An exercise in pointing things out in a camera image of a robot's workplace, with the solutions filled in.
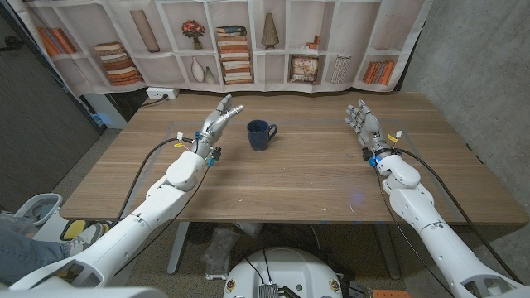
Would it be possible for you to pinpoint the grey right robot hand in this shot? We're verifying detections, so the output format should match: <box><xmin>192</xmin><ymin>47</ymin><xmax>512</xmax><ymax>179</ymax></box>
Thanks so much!
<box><xmin>344</xmin><ymin>99</ymin><xmax>393</xmax><ymax>161</ymax></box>

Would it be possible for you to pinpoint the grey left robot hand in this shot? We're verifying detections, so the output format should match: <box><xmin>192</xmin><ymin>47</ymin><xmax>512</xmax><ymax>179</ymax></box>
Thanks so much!
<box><xmin>194</xmin><ymin>94</ymin><xmax>245</xmax><ymax>161</ymax></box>

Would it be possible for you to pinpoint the dark blue ceramic mug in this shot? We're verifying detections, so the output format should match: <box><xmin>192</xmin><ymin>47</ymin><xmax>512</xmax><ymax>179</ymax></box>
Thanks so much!
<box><xmin>246</xmin><ymin>119</ymin><xmax>279</xmax><ymax>152</ymax></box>

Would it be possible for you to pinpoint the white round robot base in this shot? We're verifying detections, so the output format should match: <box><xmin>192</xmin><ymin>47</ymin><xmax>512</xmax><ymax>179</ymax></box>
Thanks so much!
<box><xmin>223</xmin><ymin>247</ymin><xmax>344</xmax><ymax>298</ymax></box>

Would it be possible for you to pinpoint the white power strip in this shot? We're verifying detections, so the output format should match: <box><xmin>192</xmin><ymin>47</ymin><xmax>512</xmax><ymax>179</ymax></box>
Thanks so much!
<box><xmin>145</xmin><ymin>86</ymin><xmax>181</xmax><ymax>100</ymax></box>

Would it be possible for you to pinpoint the printed bookshelf backdrop cloth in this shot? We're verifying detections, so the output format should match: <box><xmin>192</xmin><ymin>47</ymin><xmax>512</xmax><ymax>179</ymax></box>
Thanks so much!
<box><xmin>6</xmin><ymin>0</ymin><xmax>434</xmax><ymax>97</ymax></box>

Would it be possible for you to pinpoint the white cabinet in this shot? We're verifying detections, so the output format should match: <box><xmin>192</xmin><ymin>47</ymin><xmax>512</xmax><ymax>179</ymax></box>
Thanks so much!
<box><xmin>82</xmin><ymin>93</ymin><xmax>128</xmax><ymax>130</ymax></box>

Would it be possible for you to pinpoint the grey table leg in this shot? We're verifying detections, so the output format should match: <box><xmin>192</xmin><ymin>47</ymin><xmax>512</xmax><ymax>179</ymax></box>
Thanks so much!
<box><xmin>374</xmin><ymin>224</ymin><xmax>402</xmax><ymax>281</ymax></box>

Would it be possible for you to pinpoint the clear plastic bag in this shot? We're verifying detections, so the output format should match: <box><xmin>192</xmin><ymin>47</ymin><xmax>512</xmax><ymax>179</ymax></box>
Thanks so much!
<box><xmin>200</xmin><ymin>226</ymin><xmax>241</xmax><ymax>281</ymax></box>

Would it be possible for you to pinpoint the white table leg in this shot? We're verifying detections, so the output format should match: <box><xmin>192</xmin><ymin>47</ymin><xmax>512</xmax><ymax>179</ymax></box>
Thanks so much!
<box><xmin>166</xmin><ymin>222</ymin><xmax>190</xmax><ymax>276</ymax></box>

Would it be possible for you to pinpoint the orange box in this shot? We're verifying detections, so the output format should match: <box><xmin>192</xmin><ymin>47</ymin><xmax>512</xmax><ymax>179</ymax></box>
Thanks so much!
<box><xmin>372</xmin><ymin>289</ymin><xmax>412</xmax><ymax>298</ymax></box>

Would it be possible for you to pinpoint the grey sneaker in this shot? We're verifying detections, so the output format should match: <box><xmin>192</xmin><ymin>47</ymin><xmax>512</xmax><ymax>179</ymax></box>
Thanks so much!
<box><xmin>65</xmin><ymin>222</ymin><xmax>105</xmax><ymax>256</ymax></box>

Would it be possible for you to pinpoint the yellow and black pad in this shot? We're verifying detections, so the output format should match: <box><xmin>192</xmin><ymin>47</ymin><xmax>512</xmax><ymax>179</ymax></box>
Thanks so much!
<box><xmin>60</xmin><ymin>219</ymin><xmax>87</xmax><ymax>242</ymax></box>

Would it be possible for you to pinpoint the person's leg in jeans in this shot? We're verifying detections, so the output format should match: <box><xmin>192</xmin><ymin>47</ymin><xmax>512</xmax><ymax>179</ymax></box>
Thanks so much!
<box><xmin>0</xmin><ymin>225</ymin><xmax>71</xmax><ymax>286</ymax></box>

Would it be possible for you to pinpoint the black power cord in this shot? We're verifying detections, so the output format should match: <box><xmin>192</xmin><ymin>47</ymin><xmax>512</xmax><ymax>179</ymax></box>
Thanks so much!
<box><xmin>140</xmin><ymin>94</ymin><xmax>169</xmax><ymax>108</ymax></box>

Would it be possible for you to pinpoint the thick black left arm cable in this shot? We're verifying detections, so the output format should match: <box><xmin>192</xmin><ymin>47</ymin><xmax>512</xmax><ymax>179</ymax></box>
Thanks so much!
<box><xmin>111</xmin><ymin>137</ymin><xmax>195</xmax><ymax>227</ymax></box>

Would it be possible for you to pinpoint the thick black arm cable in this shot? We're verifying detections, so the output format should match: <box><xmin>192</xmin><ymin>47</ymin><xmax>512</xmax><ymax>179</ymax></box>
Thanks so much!
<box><xmin>395</xmin><ymin>147</ymin><xmax>523</xmax><ymax>286</ymax></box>
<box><xmin>111</xmin><ymin>137</ymin><xmax>195</xmax><ymax>227</ymax></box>

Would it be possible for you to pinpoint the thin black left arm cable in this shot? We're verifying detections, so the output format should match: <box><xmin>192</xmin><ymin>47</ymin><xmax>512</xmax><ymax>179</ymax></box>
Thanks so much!
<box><xmin>123</xmin><ymin>165</ymin><xmax>210</xmax><ymax>270</ymax></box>

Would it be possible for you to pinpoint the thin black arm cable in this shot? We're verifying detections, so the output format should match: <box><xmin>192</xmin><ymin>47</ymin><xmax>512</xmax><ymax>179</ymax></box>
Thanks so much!
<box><xmin>123</xmin><ymin>165</ymin><xmax>210</xmax><ymax>270</ymax></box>
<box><xmin>373</xmin><ymin>164</ymin><xmax>455</xmax><ymax>297</ymax></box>

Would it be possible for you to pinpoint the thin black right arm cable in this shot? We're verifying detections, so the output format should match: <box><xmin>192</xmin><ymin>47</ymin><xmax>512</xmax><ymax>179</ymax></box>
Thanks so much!
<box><xmin>373</xmin><ymin>164</ymin><xmax>455</xmax><ymax>297</ymax></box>

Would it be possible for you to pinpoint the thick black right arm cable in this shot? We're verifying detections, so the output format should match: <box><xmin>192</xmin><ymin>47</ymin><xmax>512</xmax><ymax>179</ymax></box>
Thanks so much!
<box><xmin>395</xmin><ymin>147</ymin><xmax>523</xmax><ymax>286</ymax></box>

